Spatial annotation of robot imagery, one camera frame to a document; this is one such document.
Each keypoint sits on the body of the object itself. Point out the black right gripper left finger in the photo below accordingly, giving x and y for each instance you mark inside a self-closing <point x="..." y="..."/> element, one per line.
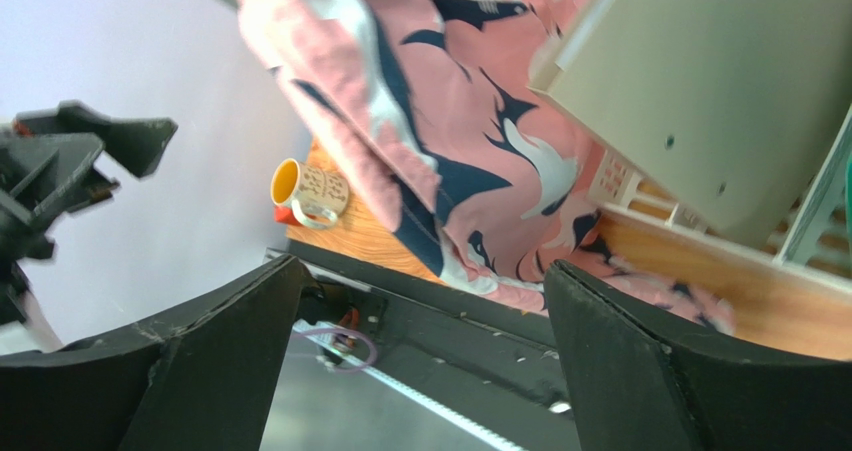
<point x="198" y="376"/>

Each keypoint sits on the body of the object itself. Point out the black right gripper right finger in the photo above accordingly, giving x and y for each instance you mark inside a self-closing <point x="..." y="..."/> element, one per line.
<point x="641" y="378"/>

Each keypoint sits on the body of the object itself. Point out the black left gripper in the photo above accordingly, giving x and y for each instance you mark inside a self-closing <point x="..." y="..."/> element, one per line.
<point x="49" y="170"/>

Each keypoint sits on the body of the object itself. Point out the pink patterned shorts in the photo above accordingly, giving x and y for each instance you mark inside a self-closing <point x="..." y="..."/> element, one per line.
<point x="424" y="106"/>

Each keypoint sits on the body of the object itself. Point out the yellow-lined patterned mug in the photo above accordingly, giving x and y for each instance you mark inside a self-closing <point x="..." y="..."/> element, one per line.
<point x="316" y="198"/>

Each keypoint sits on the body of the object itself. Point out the white file organizer rack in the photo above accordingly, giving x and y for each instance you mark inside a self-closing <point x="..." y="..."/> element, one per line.
<point x="815" y="232"/>

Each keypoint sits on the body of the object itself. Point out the green document folder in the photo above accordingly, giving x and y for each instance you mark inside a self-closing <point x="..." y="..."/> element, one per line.
<point x="848" y="190"/>

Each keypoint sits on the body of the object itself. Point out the grey document folder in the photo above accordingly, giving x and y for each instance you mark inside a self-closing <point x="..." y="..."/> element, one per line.
<point x="729" y="106"/>

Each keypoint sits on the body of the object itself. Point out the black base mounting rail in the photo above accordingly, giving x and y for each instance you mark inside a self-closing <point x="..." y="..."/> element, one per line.
<point x="487" y="362"/>

